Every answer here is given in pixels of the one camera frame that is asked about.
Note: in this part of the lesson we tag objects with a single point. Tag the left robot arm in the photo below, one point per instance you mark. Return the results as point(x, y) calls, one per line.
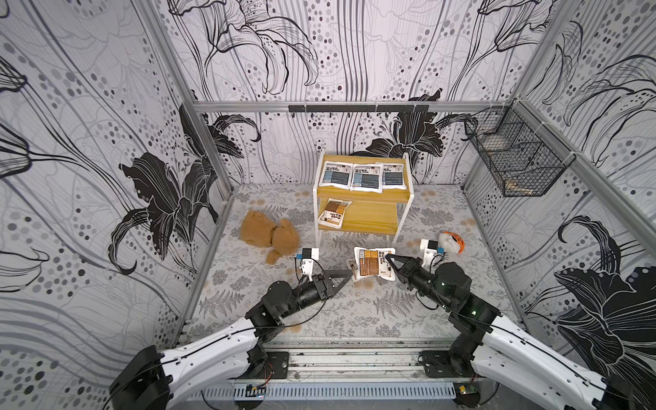
point(161, 379)

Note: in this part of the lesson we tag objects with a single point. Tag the orange white toy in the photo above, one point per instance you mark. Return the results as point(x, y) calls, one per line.
point(451, 243)

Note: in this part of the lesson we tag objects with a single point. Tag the blue coffee bag one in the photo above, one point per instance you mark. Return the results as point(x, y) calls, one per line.
point(337, 175)

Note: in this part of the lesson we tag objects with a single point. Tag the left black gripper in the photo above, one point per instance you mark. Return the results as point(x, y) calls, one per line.
point(319, 289)

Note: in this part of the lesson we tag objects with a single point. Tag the brown teddy bear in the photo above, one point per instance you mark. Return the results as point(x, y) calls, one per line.
point(280, 238)

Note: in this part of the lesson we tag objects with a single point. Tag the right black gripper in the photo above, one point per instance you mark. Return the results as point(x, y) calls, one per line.
point(407, 271)

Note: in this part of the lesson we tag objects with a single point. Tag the black wire basket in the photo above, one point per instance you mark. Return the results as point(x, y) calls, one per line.
point(518, 150)

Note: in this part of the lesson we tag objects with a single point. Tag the brown coffee bag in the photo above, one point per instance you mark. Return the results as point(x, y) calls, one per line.
point(352, 265)
point(373, 263)
point(333, 214)

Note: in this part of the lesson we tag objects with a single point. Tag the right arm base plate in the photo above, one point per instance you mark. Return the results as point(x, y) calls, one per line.
point(443, 364)

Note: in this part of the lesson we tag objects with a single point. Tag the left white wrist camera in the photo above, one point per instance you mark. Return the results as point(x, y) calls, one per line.
point(305, 260)

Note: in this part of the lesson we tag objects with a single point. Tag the wooden two-tier shelf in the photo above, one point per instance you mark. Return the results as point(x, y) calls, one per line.
point(371, 213)

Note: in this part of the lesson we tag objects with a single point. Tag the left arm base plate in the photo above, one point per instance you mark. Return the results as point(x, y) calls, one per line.
point(271, 364)

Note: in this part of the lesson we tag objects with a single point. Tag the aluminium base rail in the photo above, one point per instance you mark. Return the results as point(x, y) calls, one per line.
point(356, 363)

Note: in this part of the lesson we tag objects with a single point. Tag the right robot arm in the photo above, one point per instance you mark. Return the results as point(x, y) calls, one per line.
point(494, 347)

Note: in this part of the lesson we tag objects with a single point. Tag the blue coffee bag three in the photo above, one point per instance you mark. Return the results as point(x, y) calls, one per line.
point(393, 177)

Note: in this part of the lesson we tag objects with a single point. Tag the grey cable duct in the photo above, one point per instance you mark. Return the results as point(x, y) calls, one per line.
point(331, 391)

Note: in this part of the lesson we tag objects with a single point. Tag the black bar on frame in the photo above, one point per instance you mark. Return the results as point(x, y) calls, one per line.
point(348, 108)

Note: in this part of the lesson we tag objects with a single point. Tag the blue coffee bag two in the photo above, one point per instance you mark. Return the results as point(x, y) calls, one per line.
point(367, 178)

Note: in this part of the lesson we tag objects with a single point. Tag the brown coffee bag top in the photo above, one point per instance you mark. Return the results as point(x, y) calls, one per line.
point(352, 265)

